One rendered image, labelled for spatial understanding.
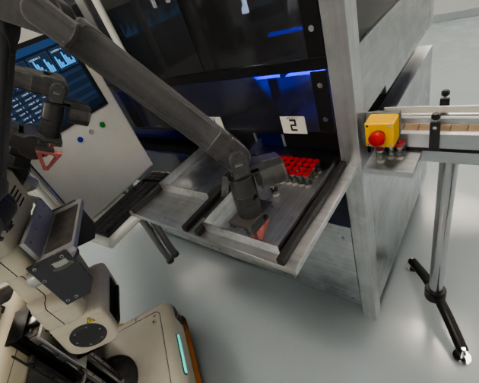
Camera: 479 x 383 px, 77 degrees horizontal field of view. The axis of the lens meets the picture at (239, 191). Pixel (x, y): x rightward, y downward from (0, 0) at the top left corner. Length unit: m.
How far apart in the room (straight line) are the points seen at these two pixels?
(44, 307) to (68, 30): 0.74
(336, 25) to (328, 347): 1.30
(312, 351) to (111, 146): 1.31
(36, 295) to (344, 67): 1.02
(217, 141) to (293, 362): 1.21
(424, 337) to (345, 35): 1.27
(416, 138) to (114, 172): 1.19
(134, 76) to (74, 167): 0.88
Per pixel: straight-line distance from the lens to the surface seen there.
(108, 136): 1.47
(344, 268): 1.38
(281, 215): 0.84
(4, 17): 0.58
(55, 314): 1.05
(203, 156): 1.28
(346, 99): 0.86
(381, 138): 0.85
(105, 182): 1.46
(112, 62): 0.57
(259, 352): 1.64
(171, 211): 1.05
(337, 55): 0.82
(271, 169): 0.65
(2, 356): 1.20
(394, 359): 1.57
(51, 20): 0.55
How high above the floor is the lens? 1.44
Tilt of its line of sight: 35 degrees down
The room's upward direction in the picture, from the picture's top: 22 degrees counter-clockwise
